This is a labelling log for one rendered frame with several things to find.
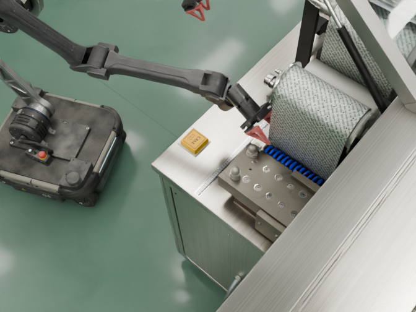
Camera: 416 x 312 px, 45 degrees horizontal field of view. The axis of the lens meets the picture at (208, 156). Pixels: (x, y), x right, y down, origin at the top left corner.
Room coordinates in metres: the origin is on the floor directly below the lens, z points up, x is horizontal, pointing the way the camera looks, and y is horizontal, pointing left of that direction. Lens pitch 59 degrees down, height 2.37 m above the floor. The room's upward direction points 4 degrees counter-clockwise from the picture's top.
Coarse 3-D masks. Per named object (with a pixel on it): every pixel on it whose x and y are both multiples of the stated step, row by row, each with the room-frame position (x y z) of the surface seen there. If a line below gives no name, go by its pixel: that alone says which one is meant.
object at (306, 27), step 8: (304, 8) 1.18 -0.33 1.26; (312, 8) 1.16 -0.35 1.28; (304, 16) 1.18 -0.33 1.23; (312, 16) 1.16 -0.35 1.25; (320, 16) 1.18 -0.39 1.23; (304, 24) 1.17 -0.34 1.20; (312, 24) 1.15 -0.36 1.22; (320, 24) 1.19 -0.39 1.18; (304, 32) 1.17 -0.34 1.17; (312, 32) 1.15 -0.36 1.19; (320, 32) 1.19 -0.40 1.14; (304, 40) 1.16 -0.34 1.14; (312, 40) 1.15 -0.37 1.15; (320, 40) 1.23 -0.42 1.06; (304, 48) 1.16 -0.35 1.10; (312, 48) 1.16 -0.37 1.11; (320, 48) 1.27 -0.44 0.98; (296, 56) 1.18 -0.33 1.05; (304, 56) 1.16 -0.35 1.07; (312, 56) 1.25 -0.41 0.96; (320, 56) 1.26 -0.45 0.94; (304, 64) 1.15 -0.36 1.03
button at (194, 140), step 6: (192, 132) 0.97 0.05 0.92; (198, 132) 0.97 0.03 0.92; (186, 138) 0.95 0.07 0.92; (192, 138) 0.95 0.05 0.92; (198, 138) 0.95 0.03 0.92; (204, 138) 0.94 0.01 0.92; (186, 144) 0.92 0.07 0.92; (192, 144) 0.92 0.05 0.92; (198, 144) 0.92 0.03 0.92; (204, 144) 0.93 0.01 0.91; (192, 150) 0.90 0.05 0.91; (198, 150) 0.90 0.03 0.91
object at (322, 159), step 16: (272, 112) 0.84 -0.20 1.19; (272, 128) 0.84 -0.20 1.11; (288, 128) 0.80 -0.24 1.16; (272, 144) 0.83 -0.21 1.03; (288, 144) 0.80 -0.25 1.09; (304, 144) 0.76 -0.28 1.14; (320, 144) 0.73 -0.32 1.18; (304, 160) 0.75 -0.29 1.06; (320, 160) 0.72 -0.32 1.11; (336, 160) 0.69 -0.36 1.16; (320, 176) 0.71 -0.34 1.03
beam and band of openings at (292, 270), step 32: (384, 128) 0.46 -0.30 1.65; (352, 160) 0.40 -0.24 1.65; (384, 160) 0.40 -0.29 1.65; (320, 192) 0.35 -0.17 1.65; (352, 192) 0.35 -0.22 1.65; (384, 192) 0.35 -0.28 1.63; (320, 224) 0.30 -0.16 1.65; (352, 224) 0.29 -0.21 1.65; (288, 256) 0.25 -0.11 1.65; (320, 256) 0.24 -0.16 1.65; (256, 288) 0.20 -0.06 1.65; (288, 288) 0.20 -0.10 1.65
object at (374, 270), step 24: (408, 192) 0.44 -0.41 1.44; (384, 216) 0.39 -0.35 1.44; (408, 216) 0.39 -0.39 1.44; (360, 240) 0.35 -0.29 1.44; (384, 240) 0.34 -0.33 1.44; (408, 240) 0.34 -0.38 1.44; (360, 264) 0.30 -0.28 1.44; (384, 264) 0.29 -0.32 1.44; (408, 264) 0.29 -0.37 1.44; (336, 288) 0.25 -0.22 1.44; (360, 288) 0.25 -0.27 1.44; (384, 288) 0.25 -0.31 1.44; (408, 288) 0.25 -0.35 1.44
